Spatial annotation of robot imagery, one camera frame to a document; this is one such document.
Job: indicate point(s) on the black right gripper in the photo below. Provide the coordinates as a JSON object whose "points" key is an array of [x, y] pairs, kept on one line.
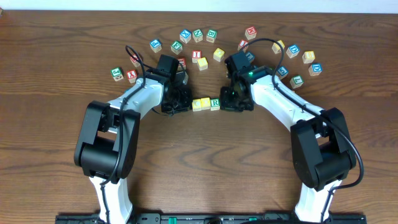
{"points": [[232, 100]]}

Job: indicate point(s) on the blue D block upper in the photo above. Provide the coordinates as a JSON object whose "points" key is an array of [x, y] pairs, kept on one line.
{"points": [[292, 51]]}

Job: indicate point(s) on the blue L block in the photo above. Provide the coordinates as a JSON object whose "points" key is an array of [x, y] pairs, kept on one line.
{"points": [[250, 56]]}

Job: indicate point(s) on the red H block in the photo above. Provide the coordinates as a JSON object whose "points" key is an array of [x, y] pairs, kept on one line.
{"points": [[250, 32]]}

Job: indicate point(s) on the yellow block upper centre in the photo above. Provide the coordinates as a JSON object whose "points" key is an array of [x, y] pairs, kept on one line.
{"points": [[218, 54]]}

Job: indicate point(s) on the yellow M block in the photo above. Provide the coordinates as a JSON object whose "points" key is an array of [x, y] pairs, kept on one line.
{"points": [[278, 47]]}

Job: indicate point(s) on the red I block right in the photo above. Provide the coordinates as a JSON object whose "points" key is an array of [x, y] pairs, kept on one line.
{"points": [[243, 45]]}

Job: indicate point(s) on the yellow C block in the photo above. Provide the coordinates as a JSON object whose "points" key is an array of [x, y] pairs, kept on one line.
{"points": [[196, 105]]}

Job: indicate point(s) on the blue P block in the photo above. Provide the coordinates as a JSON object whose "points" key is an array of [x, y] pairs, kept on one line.
{"points": [[156, 45]]}

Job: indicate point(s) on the yellow S block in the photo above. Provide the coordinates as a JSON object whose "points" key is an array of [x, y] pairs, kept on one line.
{"points": [[202, 63]]}

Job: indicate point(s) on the blue D block lower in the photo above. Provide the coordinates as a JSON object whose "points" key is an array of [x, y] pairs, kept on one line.
{"points": [[315, 69]]}

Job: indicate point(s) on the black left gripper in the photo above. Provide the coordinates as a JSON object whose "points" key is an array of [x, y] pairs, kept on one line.
{"points": [[179, 101]]}

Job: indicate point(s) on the red I block left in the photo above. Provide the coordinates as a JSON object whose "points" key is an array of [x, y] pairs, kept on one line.
{"points": [[196, 55]]}

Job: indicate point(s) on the red Y block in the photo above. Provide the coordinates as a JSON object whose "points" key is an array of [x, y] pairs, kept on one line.
{"points": [[132, 76]]}

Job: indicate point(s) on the blue X block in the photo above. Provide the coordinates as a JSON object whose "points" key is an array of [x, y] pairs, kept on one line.
{"points": [[185, 36]]}

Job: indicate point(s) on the green R block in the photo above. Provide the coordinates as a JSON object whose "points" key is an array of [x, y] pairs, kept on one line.
{"points": [[215, 104]]}

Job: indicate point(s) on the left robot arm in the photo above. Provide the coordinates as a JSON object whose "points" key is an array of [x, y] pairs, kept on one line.
{"points": [[107, 143]]}

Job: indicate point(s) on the red E block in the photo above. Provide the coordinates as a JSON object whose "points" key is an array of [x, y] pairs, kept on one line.
{"points": [[135, 60]]}

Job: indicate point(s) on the green 7 block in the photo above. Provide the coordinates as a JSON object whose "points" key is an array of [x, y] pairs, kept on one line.
{"points": [[296, 81]]}

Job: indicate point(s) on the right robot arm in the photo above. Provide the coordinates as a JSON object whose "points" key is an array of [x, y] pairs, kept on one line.
{"points": [[322, 150]]}

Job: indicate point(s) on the yellow O block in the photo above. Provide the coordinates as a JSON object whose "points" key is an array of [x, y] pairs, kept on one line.
{"points": [[205, 103]]}

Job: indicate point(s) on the yellow 8 block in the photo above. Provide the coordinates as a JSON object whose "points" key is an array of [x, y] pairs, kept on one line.
{"points": [[308, 57]]}

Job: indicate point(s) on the green J block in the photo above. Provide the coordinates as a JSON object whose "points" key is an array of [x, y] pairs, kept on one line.
{"points": [[117, 74]]}

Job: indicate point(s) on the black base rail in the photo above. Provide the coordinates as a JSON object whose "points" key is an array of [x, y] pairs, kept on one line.
{"points": [[156, 218]]}

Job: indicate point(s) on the blue 5 block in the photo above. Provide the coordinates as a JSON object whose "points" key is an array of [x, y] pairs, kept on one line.
{"points": [[282, 72]]}

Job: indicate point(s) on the green N block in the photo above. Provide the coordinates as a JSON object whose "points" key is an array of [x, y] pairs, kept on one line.
{"points": [[197, 35]]}

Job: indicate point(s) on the red U block centre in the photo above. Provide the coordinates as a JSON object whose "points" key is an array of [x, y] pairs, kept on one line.
{"points": [[183, 62]]}

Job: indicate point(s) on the green E block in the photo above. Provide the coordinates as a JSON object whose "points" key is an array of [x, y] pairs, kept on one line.
{"points": [[176, 47]]}

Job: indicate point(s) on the blue d block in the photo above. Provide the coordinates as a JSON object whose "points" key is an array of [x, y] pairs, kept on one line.
{"points": [[315, 69], [292, 51]]}

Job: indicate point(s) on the green B block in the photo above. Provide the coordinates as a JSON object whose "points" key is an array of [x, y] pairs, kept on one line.
{"points": [[211, 35]]}

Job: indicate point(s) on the red i block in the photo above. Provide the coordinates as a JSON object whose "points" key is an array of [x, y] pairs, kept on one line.
{"points": [[243, 45], [196, 55]]}

